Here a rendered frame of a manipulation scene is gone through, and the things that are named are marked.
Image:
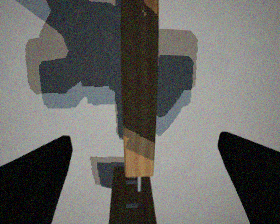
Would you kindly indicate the wooden post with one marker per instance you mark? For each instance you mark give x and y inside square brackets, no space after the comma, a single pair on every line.
[128,204]

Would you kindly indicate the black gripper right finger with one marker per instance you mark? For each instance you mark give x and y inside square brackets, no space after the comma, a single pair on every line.
[255,171]

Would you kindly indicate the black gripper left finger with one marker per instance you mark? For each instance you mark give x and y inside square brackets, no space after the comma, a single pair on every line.
[30,186]

